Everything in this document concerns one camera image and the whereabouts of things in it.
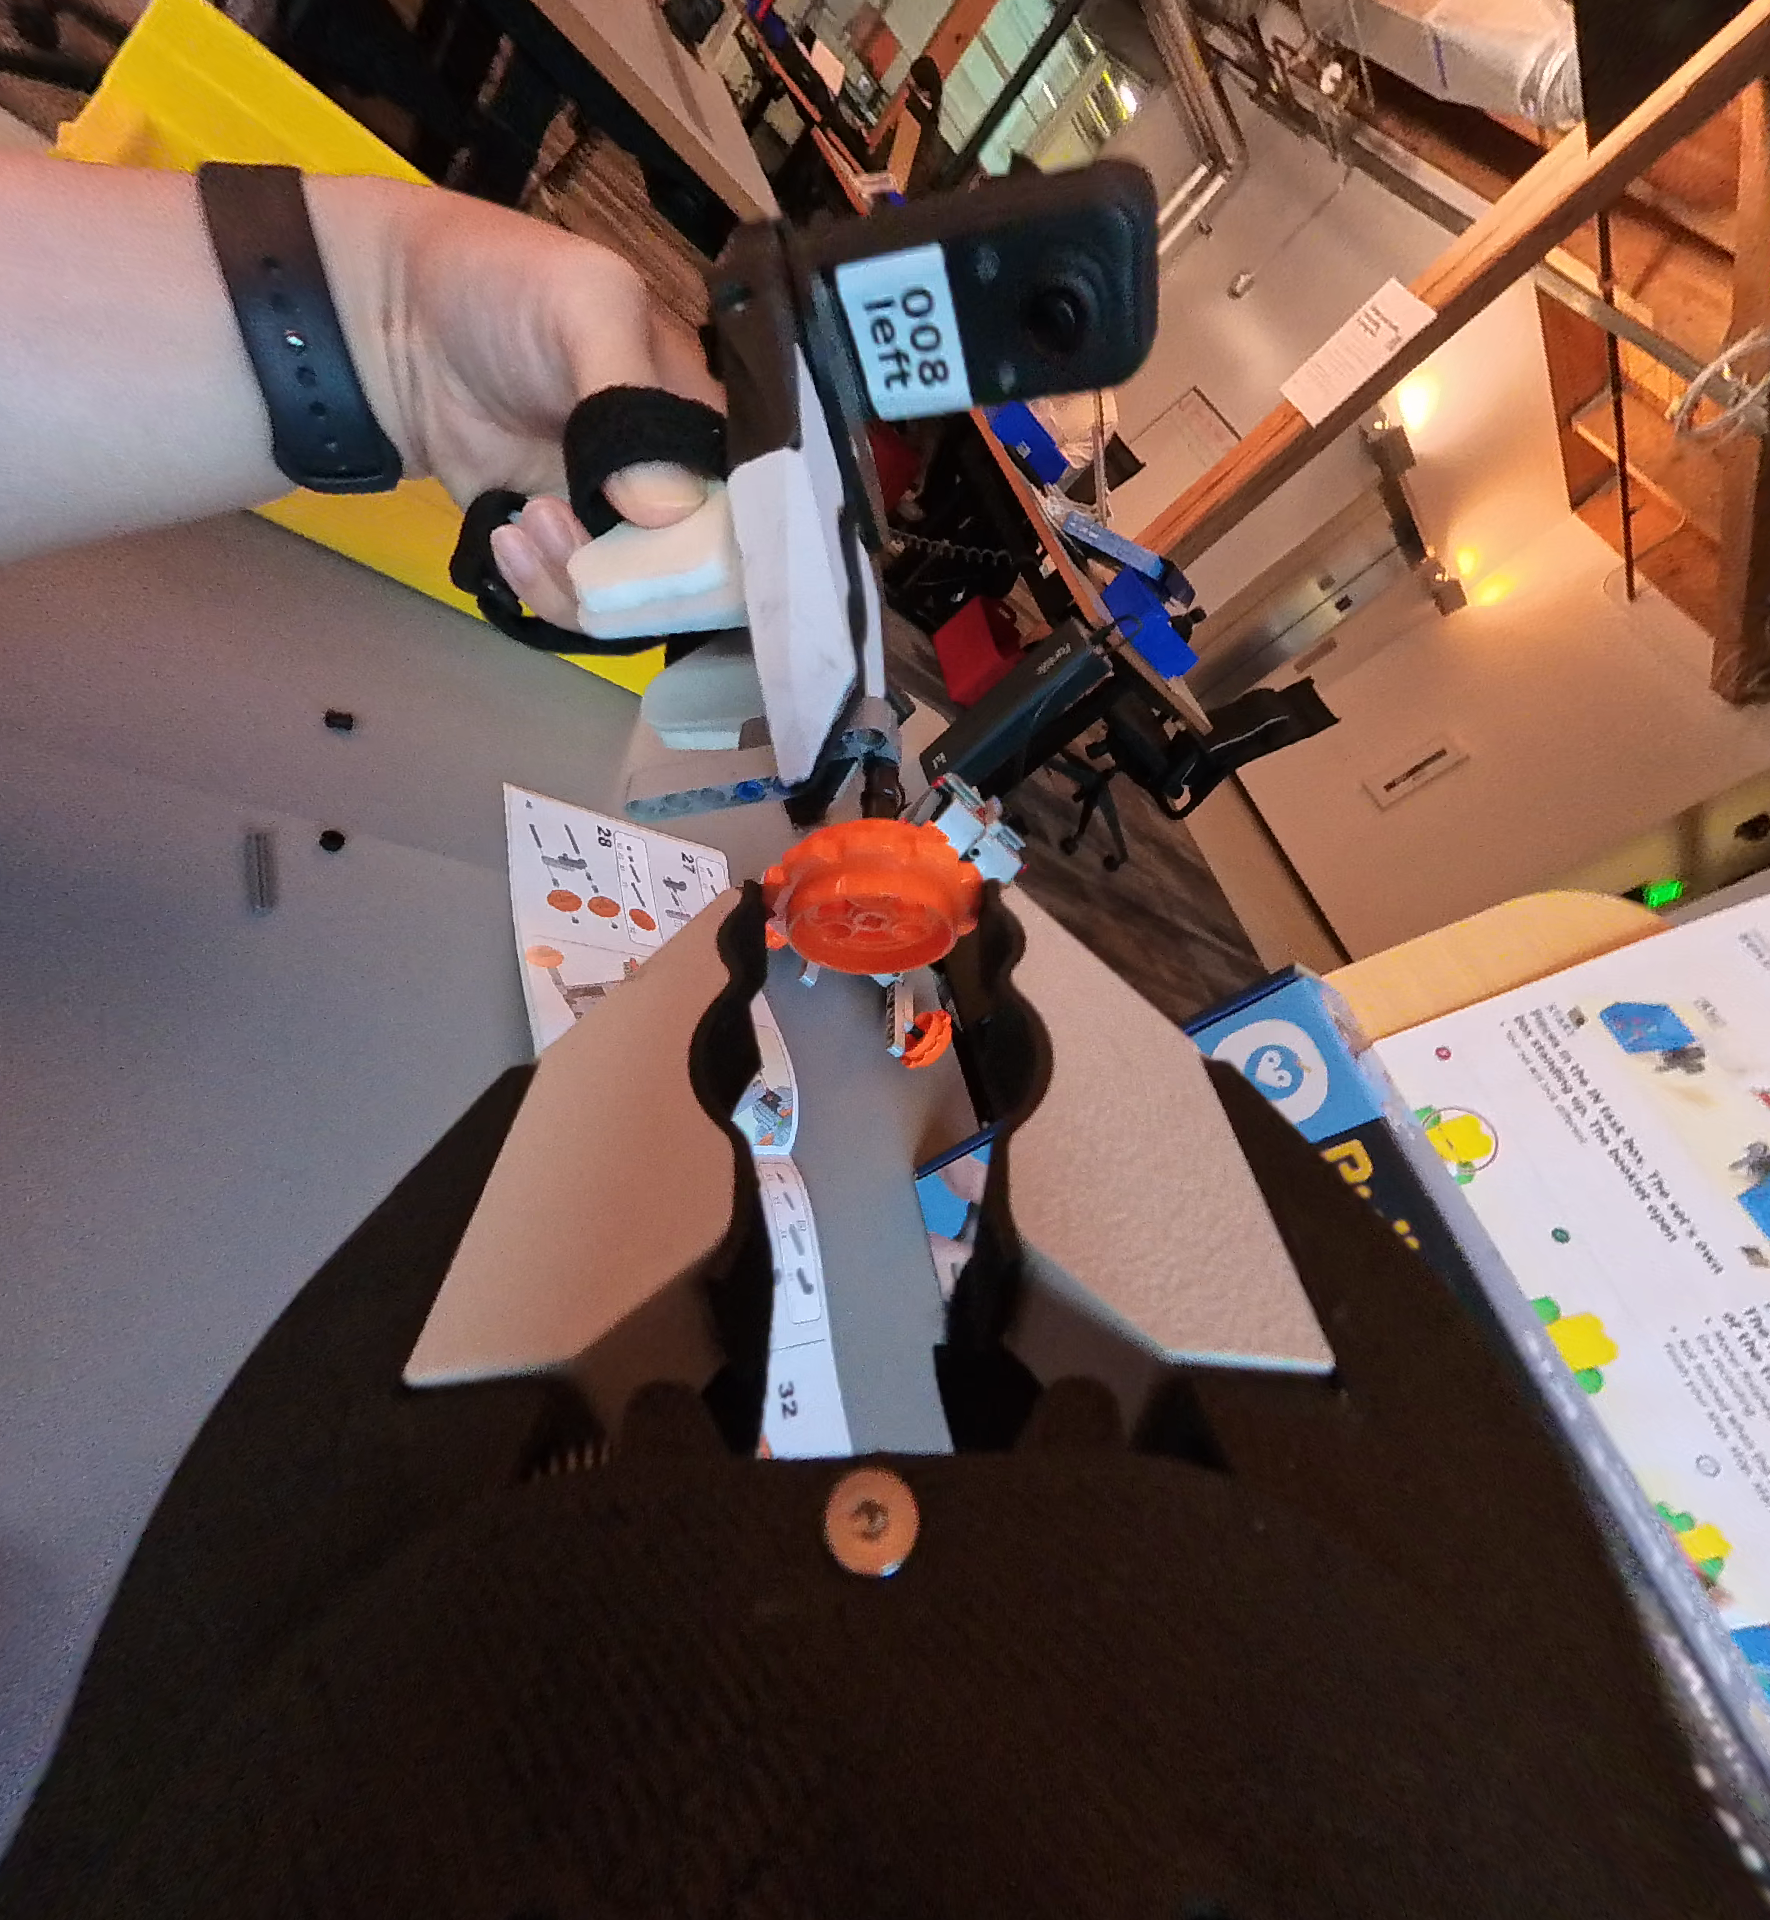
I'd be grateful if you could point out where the white instruction booklet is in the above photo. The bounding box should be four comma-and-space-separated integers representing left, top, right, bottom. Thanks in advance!
502, 781, 856, 1458

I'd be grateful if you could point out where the person's left forearm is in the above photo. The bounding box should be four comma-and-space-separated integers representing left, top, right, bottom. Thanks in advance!
0, 143, 279, 586

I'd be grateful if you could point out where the person's left hand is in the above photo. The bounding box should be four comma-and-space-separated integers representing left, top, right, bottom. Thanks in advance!
313, 179, 729, 623

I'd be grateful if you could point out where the yellow plastic bin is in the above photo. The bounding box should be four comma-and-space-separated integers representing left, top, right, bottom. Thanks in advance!
54, 0, 668, 693

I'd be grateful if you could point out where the black wristband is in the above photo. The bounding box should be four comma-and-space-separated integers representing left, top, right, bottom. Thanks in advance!
195, 160, 408, 493

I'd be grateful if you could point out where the orange toy wheel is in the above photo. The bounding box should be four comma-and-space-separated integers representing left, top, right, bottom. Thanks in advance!
761, 818, 990, 975

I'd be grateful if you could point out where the white printed instruction board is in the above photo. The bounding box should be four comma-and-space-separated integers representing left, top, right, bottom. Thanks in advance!
1327, 869, 1770, 1802

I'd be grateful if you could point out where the ventilation duct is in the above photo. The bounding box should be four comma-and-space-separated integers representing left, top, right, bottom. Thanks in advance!
1341, 0, 1585, 136

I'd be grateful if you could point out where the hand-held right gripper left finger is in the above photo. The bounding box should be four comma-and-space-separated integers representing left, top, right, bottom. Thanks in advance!
402, 882, 771, 1453

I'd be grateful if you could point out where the blue plastic bin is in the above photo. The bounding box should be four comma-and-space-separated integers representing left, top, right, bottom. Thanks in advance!
983, 396, 1071, 485
1100, 562, 1205, 681

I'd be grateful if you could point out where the black equipment case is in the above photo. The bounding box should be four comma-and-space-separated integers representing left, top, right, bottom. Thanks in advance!
921, 637, 1115, 785

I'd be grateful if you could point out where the wooden post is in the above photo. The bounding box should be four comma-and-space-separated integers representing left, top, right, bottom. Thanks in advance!
1132, 0, 1770, 561

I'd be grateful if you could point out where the blue manual booklet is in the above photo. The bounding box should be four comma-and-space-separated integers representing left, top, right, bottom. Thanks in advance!
911, 1131, 996, 1297

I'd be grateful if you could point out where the grey desk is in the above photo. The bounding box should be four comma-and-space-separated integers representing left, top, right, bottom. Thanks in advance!
0, 510, 1359, 1802

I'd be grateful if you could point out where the dark blue robot kit box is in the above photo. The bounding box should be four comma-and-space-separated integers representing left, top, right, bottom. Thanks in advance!
1184, 966, 1770, 1920

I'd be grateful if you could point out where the grey toy robot chassis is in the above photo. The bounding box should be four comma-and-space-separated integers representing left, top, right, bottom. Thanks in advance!
886, 792, 1030, 1070

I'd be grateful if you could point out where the long wooden table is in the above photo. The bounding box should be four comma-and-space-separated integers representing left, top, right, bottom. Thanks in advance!
966, 396, 1218, 738

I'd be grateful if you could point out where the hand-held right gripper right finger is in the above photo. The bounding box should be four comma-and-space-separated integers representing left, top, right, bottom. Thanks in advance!
944, 882, 1339, 1453

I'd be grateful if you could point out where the red bin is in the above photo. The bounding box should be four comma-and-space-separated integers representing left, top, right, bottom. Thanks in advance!
934, 597, 1041, 707

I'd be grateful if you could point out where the black office chair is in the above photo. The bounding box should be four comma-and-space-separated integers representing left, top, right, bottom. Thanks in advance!
1065, 678, 1339, 873

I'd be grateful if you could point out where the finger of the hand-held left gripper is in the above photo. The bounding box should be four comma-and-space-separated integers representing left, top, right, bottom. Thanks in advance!
732, 402, 911, 830

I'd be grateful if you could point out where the paper sign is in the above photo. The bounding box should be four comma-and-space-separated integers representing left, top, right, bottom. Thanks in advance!
1278, 277, 1438, 428

